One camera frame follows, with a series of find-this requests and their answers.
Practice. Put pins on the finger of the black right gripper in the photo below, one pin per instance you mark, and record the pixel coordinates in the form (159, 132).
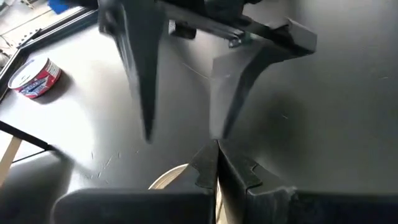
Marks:
(230, 93)
(140, 62)

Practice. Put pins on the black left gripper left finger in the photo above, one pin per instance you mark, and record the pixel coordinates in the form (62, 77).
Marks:
(205, 177)

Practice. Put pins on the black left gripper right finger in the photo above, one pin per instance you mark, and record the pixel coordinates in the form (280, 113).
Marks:
(236, 180)

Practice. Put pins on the blue label seafood can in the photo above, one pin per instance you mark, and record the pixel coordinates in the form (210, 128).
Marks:
(168, 177)

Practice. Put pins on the red label can silver lid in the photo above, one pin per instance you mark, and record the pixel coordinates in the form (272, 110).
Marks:
(31, 74)

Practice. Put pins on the wooden shelf with black legs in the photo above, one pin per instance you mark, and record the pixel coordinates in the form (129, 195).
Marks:
(25, 137)

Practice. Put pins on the black table mat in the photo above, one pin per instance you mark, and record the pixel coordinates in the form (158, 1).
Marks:
(311, 124)

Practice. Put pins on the blue plastic bin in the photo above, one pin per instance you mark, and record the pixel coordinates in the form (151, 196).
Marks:
(59, 6)

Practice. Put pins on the black aluminium rig frame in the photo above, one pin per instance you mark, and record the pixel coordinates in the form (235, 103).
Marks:
(62, 29)

